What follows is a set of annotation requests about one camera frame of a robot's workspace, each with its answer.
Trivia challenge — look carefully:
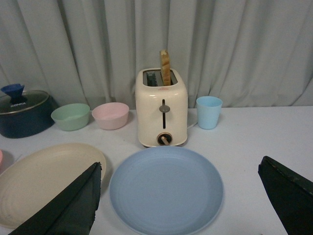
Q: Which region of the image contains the dark blue pot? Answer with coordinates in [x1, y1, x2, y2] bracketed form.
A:
[0, 95, 58, 139]

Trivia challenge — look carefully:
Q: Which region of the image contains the pink plate edge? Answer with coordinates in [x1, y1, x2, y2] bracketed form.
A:
[0, 150, 3, 168]

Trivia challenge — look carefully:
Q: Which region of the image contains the toast slice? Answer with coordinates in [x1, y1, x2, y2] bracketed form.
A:
[160, 49, 171, 86]

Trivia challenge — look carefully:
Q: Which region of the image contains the light blue cup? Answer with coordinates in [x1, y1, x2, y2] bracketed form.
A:
[196, 96, 223, 130]

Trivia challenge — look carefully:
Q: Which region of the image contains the glass pot lid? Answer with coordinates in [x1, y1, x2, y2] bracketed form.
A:
[0, 84, 49, 115]

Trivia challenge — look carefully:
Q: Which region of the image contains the pink bowl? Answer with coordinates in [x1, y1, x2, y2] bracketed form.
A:
[91, 102, 129, 130]

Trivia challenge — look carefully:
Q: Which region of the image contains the cream beige plate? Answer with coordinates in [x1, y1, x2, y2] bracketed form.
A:
[0, 143, 106, 229]

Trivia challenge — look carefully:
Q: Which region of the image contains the grey curtain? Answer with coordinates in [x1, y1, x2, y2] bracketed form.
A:
[0, 0, 313, 108]

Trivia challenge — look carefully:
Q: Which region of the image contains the cream toaster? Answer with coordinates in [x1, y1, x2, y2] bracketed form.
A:
[135, 68, 188, 147]

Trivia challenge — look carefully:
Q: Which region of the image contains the green bowl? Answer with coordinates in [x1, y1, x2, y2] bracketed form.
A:
[51, 103, 90, 131]

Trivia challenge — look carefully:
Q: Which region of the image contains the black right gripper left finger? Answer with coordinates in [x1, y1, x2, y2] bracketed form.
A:
[11, 162, 102, 235]

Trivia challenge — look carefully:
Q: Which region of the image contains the blue plate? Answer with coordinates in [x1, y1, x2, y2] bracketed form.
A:
[109, 146, 224, 235]

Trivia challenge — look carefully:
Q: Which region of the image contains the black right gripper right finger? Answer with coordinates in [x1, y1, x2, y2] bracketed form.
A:
[258, 156, 313, 235]

